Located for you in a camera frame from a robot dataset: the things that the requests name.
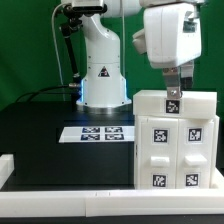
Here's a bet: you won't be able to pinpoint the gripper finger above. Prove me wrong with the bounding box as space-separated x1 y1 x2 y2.
162 67 182 99
181 61 194 90

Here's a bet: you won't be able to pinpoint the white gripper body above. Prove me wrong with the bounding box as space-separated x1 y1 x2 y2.
143 3 201 68

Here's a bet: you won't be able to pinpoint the small white cabinet top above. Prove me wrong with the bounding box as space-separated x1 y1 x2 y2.
133 90 217 119

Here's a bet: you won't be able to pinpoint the white cabinet door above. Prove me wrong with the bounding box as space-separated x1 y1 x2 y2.
176 119 215 188
134 116 178 189

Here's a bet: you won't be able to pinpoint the white cabinet body box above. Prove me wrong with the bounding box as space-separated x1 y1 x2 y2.
133 114 221 190

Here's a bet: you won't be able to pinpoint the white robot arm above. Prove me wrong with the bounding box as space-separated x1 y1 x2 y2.
61 0 204 113

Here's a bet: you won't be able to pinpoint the white right fence piece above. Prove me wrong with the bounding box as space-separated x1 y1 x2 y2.
212 169 224 189

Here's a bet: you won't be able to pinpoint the white fence piece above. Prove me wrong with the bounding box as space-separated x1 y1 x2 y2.
0 154 14 189
212 169 224 189

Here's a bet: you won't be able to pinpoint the white marker base sheet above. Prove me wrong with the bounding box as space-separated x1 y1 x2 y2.
59 126 134 143

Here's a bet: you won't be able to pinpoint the white front fence bar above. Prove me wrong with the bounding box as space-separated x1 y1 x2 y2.
0 189 224 218

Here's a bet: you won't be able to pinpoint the white left fence piece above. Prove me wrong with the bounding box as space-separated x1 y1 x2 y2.
0 154 14 189

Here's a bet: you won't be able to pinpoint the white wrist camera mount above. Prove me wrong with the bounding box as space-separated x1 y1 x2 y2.
132 29 146 54

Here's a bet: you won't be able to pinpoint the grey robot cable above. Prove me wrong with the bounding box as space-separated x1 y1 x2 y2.
51 3 68 101

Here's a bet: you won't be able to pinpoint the black cables on table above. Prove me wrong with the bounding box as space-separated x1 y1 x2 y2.
14 84 83 104

